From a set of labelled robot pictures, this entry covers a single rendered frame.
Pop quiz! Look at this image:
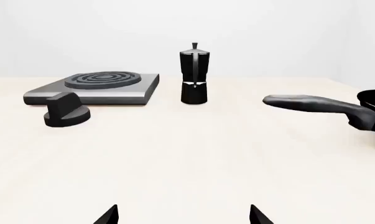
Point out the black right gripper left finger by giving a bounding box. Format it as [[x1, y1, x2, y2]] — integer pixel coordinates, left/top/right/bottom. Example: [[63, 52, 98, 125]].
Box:
[[93, 203, 119, 224]]

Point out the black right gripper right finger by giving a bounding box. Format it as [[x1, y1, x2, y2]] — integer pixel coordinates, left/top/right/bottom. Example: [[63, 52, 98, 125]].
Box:
[[249, 203, 274, 224]]

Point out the black stove knob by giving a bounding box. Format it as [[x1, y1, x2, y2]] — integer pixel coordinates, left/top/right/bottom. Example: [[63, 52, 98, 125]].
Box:
[[44, 91, 91, 128]]

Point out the grey single-burner stove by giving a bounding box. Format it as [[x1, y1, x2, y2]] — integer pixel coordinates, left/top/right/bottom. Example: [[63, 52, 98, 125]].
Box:
[[23, 71, 160, 106]]

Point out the black moka pot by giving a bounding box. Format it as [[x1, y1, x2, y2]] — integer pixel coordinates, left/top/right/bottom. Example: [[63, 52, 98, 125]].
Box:
[[179, 42, 211, 105]]

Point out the black frying pan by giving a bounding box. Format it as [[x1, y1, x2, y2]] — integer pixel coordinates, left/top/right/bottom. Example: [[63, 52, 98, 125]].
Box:
[[262, 88, 375, 134]]

